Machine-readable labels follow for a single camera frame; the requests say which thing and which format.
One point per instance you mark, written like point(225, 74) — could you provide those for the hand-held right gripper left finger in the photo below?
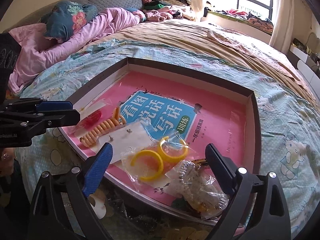
point(97, 170)

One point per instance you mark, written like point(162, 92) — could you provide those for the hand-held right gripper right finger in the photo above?
point(220, 170)

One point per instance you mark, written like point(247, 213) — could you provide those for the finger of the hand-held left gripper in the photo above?
point(55, 105)
point(65, 118)

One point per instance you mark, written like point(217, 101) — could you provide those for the small clear packet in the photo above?
point(93, 117)

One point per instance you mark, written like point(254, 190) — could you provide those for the clear packet of pearl jewelry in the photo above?
point(197, 190)

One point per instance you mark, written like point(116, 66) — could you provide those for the clear packet with white card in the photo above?
point(130, 137)

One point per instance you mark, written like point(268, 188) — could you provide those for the yellow hoop earrings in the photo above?
point(147, 177)

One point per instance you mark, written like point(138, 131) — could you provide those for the shallow cardboard box tray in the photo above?
point(175, 72)

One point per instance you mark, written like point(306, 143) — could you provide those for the person's left hand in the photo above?
point(6, 165)

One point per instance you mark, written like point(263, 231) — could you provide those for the pink book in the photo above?
point(220, 120)

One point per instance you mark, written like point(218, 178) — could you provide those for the pink quilt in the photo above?
point(82, 37)

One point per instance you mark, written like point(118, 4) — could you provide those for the cat-print light blue bedsheet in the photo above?
point(282, 130)

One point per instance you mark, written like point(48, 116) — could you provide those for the dark blue floral pillow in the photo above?
point(67, 17)

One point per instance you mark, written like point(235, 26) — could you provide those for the pale patterned folded cloth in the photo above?
point(225, 37)

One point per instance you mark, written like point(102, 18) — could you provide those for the white low cabinet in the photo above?
point(310, 72)

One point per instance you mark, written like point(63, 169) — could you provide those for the tan bed cover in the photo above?
point(190, 40)

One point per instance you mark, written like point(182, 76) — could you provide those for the dressing table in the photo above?
point(303, 51)

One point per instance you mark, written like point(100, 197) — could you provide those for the pile of clothes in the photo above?
point(162, 7)

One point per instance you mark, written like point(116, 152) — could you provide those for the window seat with clothes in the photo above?
point(237, 17)

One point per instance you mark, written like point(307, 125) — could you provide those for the vanity mirror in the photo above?
point(313, 40)

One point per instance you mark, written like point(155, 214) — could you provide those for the cream curtain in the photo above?
point(282, 17)

